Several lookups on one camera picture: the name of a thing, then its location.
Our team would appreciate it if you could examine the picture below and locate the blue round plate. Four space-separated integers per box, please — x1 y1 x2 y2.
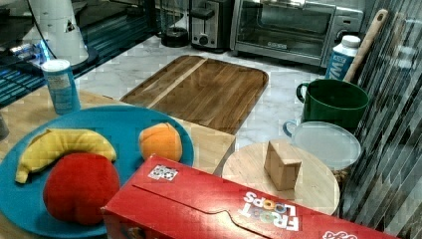
0 106 194 239

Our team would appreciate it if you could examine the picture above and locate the round light wooden board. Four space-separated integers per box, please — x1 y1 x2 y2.
222 139 340 215

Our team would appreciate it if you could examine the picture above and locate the green mug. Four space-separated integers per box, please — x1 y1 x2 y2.
296 80 369 132

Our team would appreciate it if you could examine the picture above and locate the small wooden block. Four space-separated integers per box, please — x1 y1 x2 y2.
264 140 302 190

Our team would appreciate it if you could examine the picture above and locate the red plush apple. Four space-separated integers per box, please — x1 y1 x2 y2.
43 152 120 225

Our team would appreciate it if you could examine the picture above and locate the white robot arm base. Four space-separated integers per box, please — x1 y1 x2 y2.
24 0 98 71

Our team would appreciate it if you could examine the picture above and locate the blue white carton bottle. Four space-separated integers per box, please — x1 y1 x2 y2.
324 35 360 81

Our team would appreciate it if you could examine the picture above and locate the dark wooden cutting board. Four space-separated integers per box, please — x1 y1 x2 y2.
121 55 269 134

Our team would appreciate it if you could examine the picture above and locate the black blender base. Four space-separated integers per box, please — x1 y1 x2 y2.
160 0 190 48

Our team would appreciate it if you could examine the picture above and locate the red Froot Loops box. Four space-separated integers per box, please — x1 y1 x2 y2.
103 156 396 239

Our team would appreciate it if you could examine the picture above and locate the orange plush fruit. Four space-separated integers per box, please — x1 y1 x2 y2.
139 122 182 161

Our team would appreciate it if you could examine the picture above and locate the wooden rolling pin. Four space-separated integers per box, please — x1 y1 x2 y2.
343 9 388 83

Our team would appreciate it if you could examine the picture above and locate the yellow plush banana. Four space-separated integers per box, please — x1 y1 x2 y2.
15 128 116 183

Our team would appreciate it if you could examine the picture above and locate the silver toaster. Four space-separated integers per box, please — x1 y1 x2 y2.
189 0 234 53

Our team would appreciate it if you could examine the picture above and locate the silver toaster oven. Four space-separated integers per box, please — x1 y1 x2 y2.
230 0 364 68

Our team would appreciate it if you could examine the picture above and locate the blue cylindrical canister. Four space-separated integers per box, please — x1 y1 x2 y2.
41 59 81 115

